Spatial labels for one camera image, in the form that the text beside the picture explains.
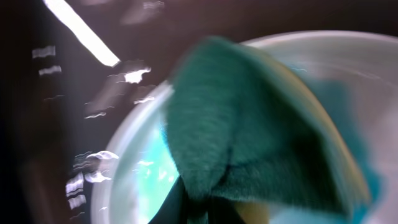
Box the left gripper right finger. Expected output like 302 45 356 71
207 197 245 224

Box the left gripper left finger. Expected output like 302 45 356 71
149 177 188 224

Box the green yellow sponge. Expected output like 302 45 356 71
165 37 372 216

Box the white plate stained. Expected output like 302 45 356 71
91 30 397 223

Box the large black tray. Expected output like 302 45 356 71
1 0 397 223

